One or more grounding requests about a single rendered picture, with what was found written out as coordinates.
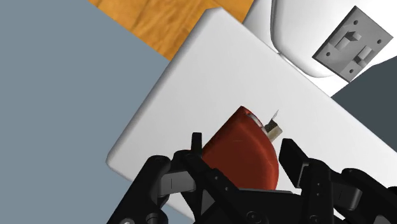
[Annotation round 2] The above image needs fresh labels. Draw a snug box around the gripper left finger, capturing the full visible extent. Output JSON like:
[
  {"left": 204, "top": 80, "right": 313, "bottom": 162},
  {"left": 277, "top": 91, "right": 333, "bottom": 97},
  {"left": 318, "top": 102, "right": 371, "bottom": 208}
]
[{"left": 106, "top": 132, "right": 240, "bottom": 224}]

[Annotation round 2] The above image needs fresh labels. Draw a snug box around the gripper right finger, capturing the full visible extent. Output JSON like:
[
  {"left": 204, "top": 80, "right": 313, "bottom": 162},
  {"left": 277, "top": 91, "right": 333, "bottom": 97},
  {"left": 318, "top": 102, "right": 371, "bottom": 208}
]
[{"left": 278, "top": 138, "right": 397, "bottom": 224}]

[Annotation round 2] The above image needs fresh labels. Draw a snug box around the red rounded dispenser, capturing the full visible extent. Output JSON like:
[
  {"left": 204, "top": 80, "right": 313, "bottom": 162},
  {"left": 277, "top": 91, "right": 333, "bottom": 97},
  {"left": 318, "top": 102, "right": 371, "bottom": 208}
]
[{"left": 201, "top": 106, "right": 284, "bottom": 191}]

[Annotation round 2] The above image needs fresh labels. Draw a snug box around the white toilet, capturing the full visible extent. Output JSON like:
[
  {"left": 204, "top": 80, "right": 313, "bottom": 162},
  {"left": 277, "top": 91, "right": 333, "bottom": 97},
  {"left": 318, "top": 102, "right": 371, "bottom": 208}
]
[{"left": 106, "top": 0, "right": 397, "bottom": 223}]

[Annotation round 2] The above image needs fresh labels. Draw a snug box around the grey square hinge plate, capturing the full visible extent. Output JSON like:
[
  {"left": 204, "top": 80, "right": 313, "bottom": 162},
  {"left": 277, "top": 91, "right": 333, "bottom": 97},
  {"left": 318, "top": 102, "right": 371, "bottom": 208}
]
[{"left": 312, "top": 5, "right": 394, "bottom": 83}]

